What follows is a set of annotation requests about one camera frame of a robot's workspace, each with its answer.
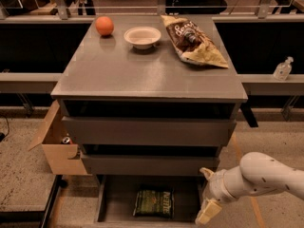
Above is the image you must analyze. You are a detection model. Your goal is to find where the grey middle drawer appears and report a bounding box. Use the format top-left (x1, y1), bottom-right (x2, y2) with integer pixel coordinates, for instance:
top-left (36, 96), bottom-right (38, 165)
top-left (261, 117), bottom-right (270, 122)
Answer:
top-left (81, 144), bottom-right (219, 176)

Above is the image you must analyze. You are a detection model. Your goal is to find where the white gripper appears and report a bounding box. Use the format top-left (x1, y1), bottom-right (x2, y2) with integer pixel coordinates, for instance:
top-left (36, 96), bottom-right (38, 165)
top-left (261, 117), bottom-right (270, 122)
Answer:
top-left (195, 167), bottom-right (238, 225)

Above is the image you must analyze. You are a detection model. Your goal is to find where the soda can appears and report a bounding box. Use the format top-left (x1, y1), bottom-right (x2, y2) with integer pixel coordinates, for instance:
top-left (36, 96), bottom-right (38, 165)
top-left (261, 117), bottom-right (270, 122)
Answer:
top-left (61, 137), bottom-right (71, 144)

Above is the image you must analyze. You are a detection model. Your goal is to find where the brown chip bag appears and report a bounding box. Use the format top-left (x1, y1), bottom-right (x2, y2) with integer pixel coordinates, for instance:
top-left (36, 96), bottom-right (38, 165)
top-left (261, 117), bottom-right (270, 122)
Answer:
top-left (161, 15), bottom-right (228, 68)

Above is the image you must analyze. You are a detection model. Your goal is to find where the grey bottom drawer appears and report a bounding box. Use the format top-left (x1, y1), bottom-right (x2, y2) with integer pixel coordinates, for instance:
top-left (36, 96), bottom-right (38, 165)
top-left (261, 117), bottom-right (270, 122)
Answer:
top-left (94, 176), bottom-right (205, 228)

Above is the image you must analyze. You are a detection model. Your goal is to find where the green jalapeno chip bag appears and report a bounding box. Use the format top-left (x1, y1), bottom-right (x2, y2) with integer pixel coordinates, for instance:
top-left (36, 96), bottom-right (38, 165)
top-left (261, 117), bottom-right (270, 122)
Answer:
top-left (133, 188), bottom-right (174, 219)

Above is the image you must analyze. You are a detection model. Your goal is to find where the grey metal railing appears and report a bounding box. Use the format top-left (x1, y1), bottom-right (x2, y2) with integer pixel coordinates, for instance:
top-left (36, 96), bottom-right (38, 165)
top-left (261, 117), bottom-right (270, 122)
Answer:
top-left (0, 72), bottom-right (304, 96)

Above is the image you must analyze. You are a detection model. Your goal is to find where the black office chair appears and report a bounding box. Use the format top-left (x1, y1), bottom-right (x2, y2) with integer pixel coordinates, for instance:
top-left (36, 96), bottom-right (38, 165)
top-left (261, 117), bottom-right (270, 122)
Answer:
top-left (165, 0), bottom-right (227, 14)

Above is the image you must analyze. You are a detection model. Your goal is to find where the grey drawer cabinet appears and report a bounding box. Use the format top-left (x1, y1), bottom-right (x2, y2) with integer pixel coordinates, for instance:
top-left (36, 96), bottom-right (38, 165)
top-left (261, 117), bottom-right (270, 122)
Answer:
top-left (50, 14), bottom-right (248, 188)

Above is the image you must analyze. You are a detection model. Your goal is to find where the cardboard box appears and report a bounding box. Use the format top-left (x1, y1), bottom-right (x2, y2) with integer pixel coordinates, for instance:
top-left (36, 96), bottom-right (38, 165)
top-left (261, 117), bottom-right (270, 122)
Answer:
top-left (28, 101), bottom-right (87, 176)

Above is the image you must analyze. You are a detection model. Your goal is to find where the white paper bowl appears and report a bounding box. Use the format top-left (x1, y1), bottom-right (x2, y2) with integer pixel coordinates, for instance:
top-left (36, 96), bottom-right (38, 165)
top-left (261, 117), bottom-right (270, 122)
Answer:
top-left (123, 27), bottom-right (162, 49)

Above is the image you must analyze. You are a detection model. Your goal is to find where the grey drawer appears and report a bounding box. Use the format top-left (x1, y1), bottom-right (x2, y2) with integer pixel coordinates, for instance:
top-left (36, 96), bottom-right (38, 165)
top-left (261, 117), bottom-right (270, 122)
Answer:
top-left (94, 176), bottom-right (205, 228)
top-left (60, 99), bottom-right (239, 146)
top-left (81, 144), bottom-right (219, 176)

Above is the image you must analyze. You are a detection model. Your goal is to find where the grey top drawer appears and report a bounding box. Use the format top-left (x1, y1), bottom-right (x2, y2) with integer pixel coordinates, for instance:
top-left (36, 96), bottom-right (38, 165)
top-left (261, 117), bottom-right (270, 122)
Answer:
top-left (60, 99), bottom-right (239, 146)

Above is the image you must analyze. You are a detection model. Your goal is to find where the clear sanitizer bottle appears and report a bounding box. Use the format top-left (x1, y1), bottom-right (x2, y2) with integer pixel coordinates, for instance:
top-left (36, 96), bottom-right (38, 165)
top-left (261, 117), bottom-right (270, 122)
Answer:
top-left (273, 56), bottom-right (294, 81)

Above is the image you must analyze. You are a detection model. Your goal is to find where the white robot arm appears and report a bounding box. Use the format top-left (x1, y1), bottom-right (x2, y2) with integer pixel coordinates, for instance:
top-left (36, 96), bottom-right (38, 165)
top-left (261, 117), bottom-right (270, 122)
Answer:
top-left (195, 152), bottom-right (304, 226)

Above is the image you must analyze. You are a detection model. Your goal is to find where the orange fruit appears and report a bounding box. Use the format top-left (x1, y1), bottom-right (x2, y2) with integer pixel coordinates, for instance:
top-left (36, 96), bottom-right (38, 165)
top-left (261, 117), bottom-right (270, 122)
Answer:
top-left (95, 16), bottom-right (114, 36)

